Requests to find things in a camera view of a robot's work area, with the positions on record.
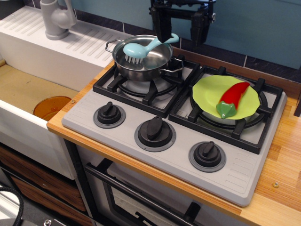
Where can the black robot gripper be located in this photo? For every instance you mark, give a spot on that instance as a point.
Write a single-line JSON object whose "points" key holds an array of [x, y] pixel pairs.
{"points": [[200, 12]]}

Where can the light blue dish brush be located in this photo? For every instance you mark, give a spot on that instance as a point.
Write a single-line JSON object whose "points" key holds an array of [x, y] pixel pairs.
{"points": [[135, 53]]}

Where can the red toy chili pepper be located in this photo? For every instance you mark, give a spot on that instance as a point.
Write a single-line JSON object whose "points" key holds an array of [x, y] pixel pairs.
{"points": [[229, 102]]}

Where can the stainless steel pot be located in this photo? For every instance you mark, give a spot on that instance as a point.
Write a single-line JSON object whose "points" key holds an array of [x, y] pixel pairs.
{"points": [[158, 61]]}

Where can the green plastic plate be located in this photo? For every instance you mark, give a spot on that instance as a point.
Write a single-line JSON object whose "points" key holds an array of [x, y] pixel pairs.
{"points": [[208, 91]]}

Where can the black middle stove knob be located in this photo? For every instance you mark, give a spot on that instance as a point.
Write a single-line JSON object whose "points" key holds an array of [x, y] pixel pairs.
{"points": [[155, 135]]}

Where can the black stove knob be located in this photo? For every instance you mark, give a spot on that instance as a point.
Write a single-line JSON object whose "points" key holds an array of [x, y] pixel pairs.
{"points": [[155, 135], [109, 116], [207, 157]]}

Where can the black left stove knob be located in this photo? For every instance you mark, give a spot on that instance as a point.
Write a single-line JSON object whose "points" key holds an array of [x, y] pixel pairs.
{"points": [[109, 116]]}

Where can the grey toy stove top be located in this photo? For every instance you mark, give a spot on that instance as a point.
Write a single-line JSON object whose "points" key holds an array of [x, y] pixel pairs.
{"points": [[235, 182]]}

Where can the black right stove knob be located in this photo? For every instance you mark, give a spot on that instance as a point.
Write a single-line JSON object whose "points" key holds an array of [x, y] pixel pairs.
{"points": [[207, 157]]}

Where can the black right burner grate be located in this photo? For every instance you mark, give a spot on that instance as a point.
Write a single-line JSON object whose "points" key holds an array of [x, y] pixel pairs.
{"points": [[254, 133]]}

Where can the black burner grate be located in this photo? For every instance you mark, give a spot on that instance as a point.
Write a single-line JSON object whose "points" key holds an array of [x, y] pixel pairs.
{"points": [[254, 133], [157, 96]]}

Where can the black left burner grate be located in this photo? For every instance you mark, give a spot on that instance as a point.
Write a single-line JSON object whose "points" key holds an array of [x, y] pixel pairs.
{"points": [[157, 96]]}

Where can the grey toy faucet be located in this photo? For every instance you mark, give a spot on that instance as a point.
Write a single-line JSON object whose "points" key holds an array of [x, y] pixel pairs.
{"points": [[57, 21]]}

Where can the white toy sink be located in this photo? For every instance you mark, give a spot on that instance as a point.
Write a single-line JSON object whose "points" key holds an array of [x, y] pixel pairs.
{"points": [[34, 68]]}

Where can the orange sink drain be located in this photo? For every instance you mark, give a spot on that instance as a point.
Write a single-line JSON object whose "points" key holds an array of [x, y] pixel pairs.
{"points": [[49, 107]]}

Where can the wooden drawer fronts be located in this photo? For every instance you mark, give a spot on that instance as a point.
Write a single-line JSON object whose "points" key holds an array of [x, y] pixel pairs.
{"points": [[44, 186]]}

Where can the oven door with handle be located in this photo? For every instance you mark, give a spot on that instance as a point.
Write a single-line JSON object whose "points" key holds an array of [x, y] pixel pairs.
{"points": [[135, 200]]}

